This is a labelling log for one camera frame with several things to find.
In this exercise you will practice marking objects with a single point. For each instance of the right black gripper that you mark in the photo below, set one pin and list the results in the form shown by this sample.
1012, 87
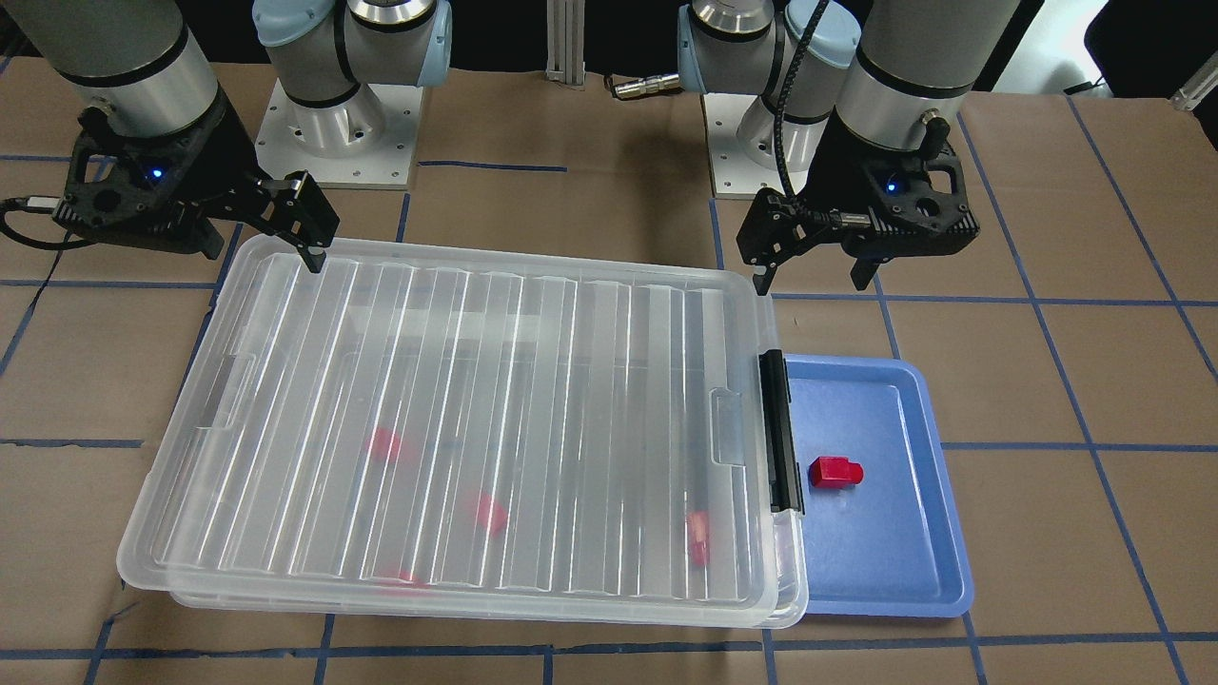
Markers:
211, 143

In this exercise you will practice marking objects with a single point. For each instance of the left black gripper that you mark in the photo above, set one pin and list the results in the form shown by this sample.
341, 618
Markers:
839, 160

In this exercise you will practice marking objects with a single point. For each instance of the red block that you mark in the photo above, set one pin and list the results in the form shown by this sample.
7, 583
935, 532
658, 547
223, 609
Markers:
490, 516
385, 446
397, 580
835, 472
698, 535

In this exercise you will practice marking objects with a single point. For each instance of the clear plastic box lid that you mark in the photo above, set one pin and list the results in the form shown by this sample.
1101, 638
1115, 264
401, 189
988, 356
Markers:
600, 402

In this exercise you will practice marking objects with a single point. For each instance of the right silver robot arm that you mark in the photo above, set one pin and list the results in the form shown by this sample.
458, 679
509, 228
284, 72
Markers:
142, 57

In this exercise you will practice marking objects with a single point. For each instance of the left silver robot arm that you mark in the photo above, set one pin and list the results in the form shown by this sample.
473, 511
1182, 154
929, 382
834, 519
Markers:
852, 115

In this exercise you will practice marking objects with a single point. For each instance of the red block in box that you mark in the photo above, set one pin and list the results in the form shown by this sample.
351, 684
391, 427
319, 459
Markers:
490, 516
698, 535
385, 446
397, 580

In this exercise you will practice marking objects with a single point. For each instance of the clear plastic storage box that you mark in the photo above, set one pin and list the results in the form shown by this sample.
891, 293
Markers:
792, 582

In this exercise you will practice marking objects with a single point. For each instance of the blue plastic tray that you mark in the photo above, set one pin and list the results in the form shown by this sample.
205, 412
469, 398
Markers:
893, 545

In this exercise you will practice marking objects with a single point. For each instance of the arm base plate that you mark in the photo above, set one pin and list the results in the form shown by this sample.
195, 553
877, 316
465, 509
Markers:
739, 133
367, 143

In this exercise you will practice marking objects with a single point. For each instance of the black box latch handle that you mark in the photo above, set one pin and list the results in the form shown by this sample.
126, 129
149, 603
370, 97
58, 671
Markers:
786, 492

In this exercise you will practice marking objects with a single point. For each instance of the aluminium frame post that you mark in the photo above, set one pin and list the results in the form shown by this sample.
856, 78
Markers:
564, 27

